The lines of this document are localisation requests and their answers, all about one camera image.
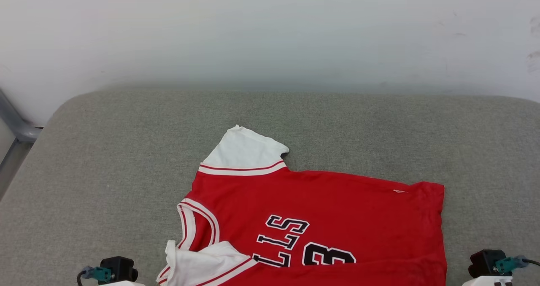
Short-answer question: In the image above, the grey metal frame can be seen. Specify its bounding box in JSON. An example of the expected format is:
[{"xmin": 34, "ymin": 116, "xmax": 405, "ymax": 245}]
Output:
[{"xmin": 0, "ymin": 89, "xmax": 43, "ymax": 200}]

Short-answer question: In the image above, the teal cable connector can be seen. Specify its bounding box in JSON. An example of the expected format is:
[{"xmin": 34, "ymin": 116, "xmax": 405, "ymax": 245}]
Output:
[
  {"xmin": 494, "ymin": 255, "xmax": 528, "ymax": 274},
  {"xmin": 80, "ymin": 266, "xmax": 113, "ymax": 283}
]

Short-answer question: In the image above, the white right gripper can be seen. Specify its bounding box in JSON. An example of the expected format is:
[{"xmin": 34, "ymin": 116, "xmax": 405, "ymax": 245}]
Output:
[{"xmin": 462, "ymin": 275, "xmax": 514, "ymax": 286}]

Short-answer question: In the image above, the red white basketball jersey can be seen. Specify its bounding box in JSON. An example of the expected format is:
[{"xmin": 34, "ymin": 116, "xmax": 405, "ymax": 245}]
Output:
[{"xmin": 156, "ymin": 124, "xmax": 448, "ymax": 286}]

